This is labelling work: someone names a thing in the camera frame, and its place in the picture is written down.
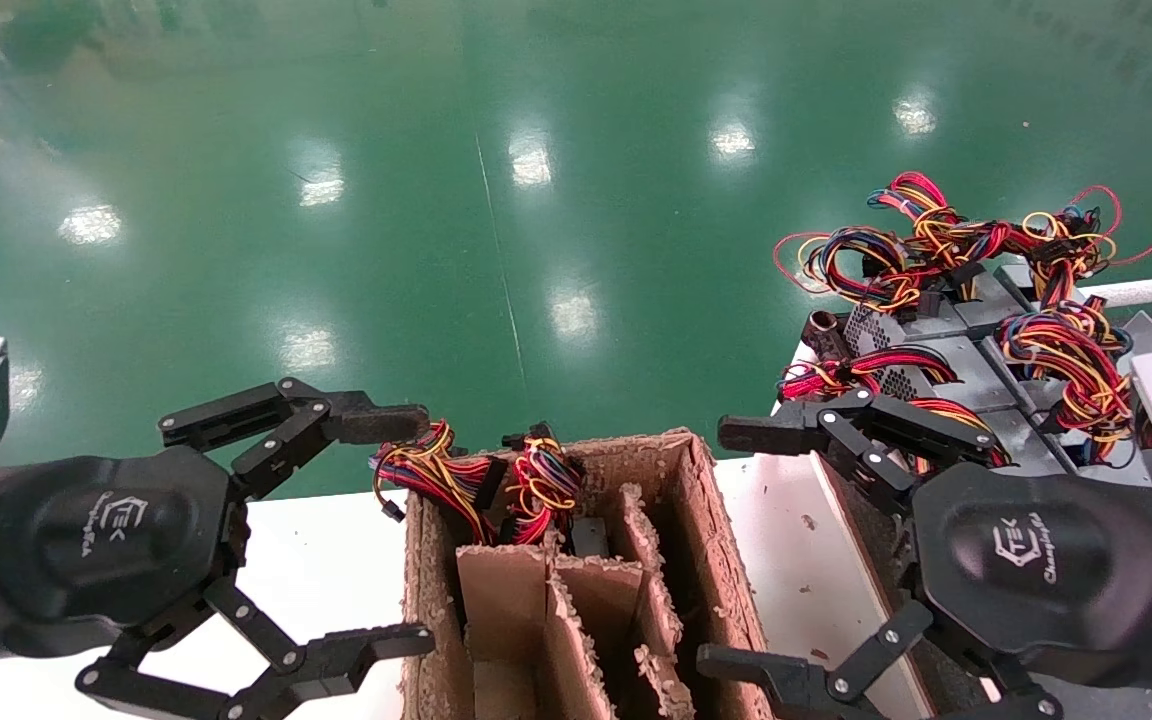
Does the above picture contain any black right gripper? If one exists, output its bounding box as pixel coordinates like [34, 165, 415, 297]
[696, 462, 1152, 720]

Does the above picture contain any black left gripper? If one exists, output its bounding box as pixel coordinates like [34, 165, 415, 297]
[0, 378, 437, 720]

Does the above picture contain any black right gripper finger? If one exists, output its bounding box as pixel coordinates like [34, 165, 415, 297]
[717, 388, 1007, 516]

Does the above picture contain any brown cardboard box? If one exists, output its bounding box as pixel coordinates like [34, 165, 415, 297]
[398, 428, 777, 720]

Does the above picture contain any mesh-faced grey power supply unit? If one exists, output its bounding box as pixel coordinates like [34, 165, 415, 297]
[841, 295, 967, 353]

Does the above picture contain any silver power supply unit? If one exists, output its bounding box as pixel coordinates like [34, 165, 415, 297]
[981, 335, 1057, 416]
[976, 405, 1077, 479]
[996, 255, 1047, 299]
[876, 335, 1017, 416]

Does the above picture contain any cardboard divider insert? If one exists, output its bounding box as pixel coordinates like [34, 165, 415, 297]
[456, 482, 697, 720]

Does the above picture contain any dark grey power supply unit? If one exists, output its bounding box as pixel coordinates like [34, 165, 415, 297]
[951, 262, 1037, 336]

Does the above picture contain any dark cylindrical post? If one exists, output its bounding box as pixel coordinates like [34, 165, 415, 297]
[804, 310, 845, 363]

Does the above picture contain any red and black cable bundle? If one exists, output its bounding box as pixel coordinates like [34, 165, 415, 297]
[776, 345, 959, 403]

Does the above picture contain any orange cable bundle black connector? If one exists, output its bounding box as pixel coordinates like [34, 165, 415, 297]
[911, 395, 1012, 467]

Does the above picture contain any cable bundle with stray red wire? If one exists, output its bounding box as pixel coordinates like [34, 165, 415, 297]
[1021, 185, 1152, 301]

